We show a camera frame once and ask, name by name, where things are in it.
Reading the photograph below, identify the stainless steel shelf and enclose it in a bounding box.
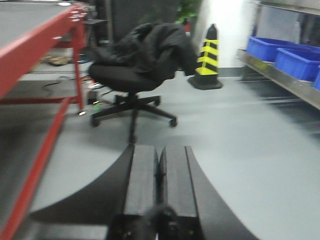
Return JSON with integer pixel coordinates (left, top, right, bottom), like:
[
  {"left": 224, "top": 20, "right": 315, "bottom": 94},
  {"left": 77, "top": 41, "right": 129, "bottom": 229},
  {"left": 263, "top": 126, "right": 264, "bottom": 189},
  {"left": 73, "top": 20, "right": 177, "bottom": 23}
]
[{"left": 237, "top": 0, "right": 320, "bottom": 109}]

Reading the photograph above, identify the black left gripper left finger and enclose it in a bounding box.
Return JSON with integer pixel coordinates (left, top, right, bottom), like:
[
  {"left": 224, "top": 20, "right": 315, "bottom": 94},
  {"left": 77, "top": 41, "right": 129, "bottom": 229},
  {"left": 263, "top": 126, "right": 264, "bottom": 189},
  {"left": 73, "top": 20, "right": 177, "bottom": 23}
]
[{"left": 30, "top": 145, "right": 158, "bottom": 240}]

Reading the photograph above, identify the blue storage bin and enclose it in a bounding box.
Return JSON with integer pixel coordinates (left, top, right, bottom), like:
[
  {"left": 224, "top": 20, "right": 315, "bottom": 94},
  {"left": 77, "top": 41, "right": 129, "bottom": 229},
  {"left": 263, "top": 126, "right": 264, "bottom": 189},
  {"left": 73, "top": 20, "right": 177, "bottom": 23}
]
[
  {"left": 246, "top": 36, "right": 320, "bottom": 63},
  {"left": 274, "top": 48, "right": 320, "bottom": 82}
]

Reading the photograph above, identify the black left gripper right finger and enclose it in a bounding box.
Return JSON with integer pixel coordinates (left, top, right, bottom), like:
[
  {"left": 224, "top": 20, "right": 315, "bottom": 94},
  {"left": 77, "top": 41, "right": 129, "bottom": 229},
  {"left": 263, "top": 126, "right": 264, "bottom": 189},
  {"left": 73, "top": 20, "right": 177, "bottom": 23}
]
[{"left": 159, "top": 146, "right": 257, "bottom": 240}]

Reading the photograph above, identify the black office chair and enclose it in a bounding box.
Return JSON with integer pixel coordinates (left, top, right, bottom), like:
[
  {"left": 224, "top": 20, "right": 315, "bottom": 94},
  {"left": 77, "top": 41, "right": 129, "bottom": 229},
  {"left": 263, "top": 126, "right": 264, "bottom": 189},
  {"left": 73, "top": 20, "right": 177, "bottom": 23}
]
[{"left": 88, "top": 63, "right": 178, "bottom": 144}]

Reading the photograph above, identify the yellow black traffic cone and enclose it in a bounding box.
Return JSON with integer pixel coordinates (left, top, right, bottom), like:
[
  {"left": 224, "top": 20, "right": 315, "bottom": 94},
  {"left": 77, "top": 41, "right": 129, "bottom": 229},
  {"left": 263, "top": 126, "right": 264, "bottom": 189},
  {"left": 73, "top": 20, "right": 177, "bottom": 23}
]
[{"left": 188, "top": 23, "right": 223, "bottom": 90}]

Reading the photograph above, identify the green plant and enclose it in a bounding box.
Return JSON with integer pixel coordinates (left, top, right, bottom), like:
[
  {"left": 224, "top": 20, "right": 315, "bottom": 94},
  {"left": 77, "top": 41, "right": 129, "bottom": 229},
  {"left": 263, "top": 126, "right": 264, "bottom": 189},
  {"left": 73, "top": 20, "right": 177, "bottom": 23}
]
[{"left": 176, "top": 0, "right": 202, "bottom": 23}]

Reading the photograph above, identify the red frame table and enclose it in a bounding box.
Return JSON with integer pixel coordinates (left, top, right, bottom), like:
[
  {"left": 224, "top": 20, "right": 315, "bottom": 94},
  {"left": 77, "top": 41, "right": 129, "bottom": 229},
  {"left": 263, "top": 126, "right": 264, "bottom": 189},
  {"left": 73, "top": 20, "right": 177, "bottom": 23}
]
[{"left": 0, "top": 2, "right": 88, "bottom": 240}]

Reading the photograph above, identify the black jacket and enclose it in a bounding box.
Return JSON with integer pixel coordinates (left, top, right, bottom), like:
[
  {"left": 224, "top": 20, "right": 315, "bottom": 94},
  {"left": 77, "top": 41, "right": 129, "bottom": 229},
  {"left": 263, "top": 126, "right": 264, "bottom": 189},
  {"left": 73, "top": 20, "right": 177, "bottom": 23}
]
[{"left": 92, "top": 23, "right": 197, "bottom": 76}]

